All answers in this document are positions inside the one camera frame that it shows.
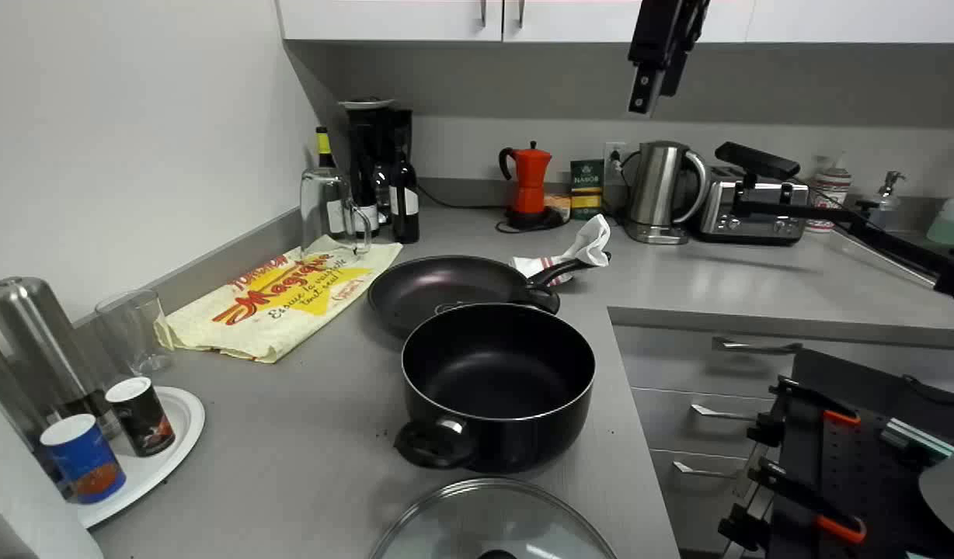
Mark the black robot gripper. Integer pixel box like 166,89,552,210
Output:
626,0,713,117

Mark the glass pot lid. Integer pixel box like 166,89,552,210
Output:
366,477,618,559

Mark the red moka pot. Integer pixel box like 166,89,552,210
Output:
497,139,555,220

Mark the black cooking pot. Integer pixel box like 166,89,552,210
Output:
393,300,599,479

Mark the dark can white lid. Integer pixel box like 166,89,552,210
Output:
102,374,178,460

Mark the blue can white lid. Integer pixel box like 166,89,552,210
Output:
39,410,130,508

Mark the steel electric kettle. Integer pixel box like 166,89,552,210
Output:
618,137,713,248

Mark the green box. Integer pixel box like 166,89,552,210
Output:
566,157,610,220

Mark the steel and black toaster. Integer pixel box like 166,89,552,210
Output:
697,139,814,248

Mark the white cabinet door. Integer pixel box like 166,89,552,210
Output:
501,0,954,48
277,0,508,48

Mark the black round trivet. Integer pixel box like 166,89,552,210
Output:
504,203,575,235

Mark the white cloth with red stripes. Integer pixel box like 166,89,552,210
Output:
510,213,614,285

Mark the dark wine bottle white label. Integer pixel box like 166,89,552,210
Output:
390,152,425,248

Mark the black coffee maker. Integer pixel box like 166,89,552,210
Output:
336,97,417,235

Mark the black frying pan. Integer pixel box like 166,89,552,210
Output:
364,253,594,341

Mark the dark wine bottle yellow neck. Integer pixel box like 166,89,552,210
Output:
310,125,352,244

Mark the upturned clear drinking glass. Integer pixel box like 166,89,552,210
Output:
300,169,373,262

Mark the yellow printed tea towel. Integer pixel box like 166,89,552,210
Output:
154,233,407,367

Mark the black perforated breadboard table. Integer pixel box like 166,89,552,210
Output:
767,345,954,559

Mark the clear glass tumbler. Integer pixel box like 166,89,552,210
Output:
89,292,178,383

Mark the white round plate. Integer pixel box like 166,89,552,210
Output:
73,383,208,533

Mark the tall steel shaker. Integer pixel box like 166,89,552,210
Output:
0,275,102,421

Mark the steel drawer handle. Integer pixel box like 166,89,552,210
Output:
708,333,802,360
669,456,746,484
688,397,761,426

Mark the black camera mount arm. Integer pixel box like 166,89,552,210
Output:
734,195,954,306

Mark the black clamp orange handle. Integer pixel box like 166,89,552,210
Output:
714,456,872,557
746,374,870,452

